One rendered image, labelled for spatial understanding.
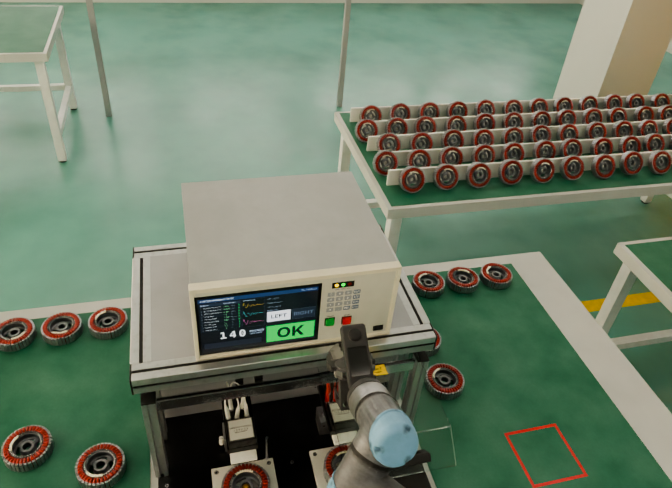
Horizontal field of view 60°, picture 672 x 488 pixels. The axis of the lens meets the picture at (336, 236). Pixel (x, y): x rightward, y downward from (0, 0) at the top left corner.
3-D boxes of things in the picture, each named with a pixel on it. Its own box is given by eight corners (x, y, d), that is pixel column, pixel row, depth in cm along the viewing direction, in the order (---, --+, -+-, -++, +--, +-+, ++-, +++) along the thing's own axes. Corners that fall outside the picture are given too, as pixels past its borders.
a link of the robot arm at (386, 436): (362, 465, 88) (390, 417, 88) (343, 427, 99) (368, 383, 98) (404, 481, 91) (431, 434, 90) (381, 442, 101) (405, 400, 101)
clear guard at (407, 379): (456, 466, 122) (461, 449, 119) (345, 488, 117) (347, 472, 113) (403, 348, 147) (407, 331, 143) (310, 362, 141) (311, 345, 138)
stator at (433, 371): (468, 382, 172) (471, 374, 170) (452, 408, 165) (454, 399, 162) (434, 364, 177) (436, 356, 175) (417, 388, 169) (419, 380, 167)
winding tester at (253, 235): (389, 334, 135) (402, 266, 123) (196, 361, 125) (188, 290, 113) (345, 232, 165) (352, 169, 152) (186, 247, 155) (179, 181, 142)
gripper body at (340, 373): (331, 396, 116) (348, 428, 104) (330, 356, 114) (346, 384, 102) (368, 390, 117) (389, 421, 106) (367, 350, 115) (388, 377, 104)
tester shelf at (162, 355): (434, 349, 139) (437, 336, 136) (132, 395, 122) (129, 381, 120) (378, 236, 172) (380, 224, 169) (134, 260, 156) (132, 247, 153)
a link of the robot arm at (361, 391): (353, 394, 98) (399, 387, 100) (346, 382, 102) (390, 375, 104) (355, 435, 100) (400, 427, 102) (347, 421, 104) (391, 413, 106)
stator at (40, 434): (61, 433, 149) (58, 424, 147) (43, 474, 141) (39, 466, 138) (16, 431, 149) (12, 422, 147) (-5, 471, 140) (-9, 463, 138)
